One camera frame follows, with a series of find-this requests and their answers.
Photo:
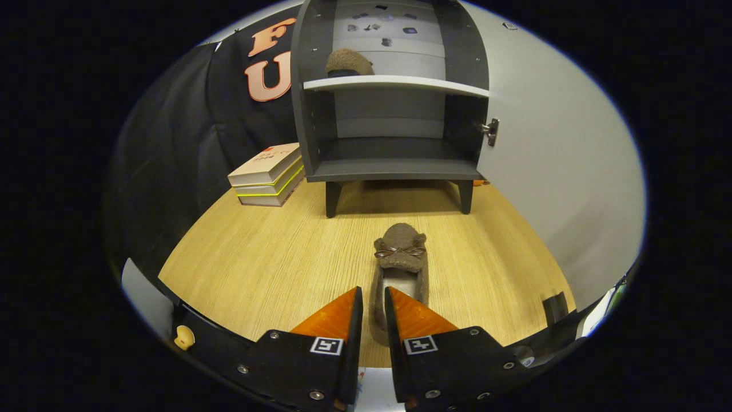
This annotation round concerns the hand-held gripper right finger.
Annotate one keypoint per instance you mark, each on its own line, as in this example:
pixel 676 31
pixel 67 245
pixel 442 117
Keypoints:
pixel 394 366

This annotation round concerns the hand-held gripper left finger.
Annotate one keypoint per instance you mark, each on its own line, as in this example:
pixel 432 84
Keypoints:
pixel 353 355

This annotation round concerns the brown fuzzy shoe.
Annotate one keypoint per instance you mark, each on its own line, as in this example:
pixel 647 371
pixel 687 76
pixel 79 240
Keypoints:
pixel 349 62
pixel 400 252

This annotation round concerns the dark grey shoe cabinet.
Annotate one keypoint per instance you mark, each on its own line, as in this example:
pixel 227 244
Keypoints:
pixel 394 169

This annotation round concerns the beige shoe cabinet door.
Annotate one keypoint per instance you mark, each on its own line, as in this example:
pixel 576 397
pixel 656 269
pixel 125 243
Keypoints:
pixel 560 171

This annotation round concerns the metal door hinge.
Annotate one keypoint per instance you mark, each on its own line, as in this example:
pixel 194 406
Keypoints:
pixel 492 131

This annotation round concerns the white cabinet shelf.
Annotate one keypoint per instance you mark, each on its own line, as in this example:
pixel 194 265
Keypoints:
pixel 400 83

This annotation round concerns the white book yellow edge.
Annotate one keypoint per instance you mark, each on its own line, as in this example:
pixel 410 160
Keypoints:
pixel 269 187
pixel 269 199

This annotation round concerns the white green object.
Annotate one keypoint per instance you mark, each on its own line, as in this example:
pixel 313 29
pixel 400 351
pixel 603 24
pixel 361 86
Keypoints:
pixel 597 312

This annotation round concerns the beige book orange print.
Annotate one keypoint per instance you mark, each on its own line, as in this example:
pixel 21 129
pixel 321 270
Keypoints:
pixel 266 163

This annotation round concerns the black backdrop cloth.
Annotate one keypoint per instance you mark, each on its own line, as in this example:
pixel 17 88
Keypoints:
pixel 171 143

